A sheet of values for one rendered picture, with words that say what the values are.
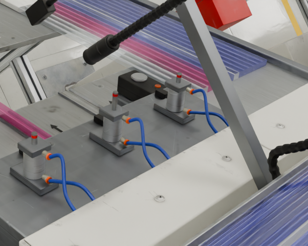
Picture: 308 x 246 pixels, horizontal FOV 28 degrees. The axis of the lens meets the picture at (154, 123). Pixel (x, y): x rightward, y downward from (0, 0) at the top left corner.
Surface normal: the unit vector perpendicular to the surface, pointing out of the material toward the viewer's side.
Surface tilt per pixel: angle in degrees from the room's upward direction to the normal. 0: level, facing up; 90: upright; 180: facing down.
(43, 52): 0
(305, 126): 48
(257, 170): 90
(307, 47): 0
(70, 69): 0
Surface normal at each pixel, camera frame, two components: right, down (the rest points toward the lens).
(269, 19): 0.62, -0.27
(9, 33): 0.11, -0.85
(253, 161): -0.67, 0.32
